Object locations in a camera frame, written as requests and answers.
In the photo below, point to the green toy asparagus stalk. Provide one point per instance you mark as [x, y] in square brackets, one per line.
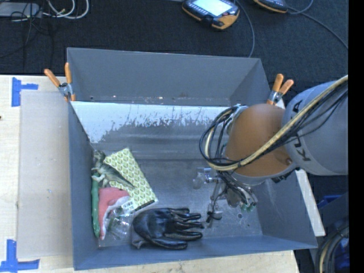
[95, 206]

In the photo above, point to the clear glass jar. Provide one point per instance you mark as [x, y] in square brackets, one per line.
[120, 223]

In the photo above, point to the black rubber glove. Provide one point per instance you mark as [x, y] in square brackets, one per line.
[165, 227]

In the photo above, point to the grey metal bin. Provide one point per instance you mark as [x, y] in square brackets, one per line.
[170, 163]

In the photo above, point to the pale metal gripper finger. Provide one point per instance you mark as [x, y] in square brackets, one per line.
[200, 178]
[215, 214]

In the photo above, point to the green patterned flat box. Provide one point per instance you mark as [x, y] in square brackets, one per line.
[133, 178]

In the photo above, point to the grey-green toy dinosaur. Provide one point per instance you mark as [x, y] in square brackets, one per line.
[109, 171]

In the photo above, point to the pink toy watermelon slice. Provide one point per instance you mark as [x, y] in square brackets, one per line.
[109, 198]

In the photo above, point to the pale wood flat board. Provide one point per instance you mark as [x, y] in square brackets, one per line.
[42, 169]

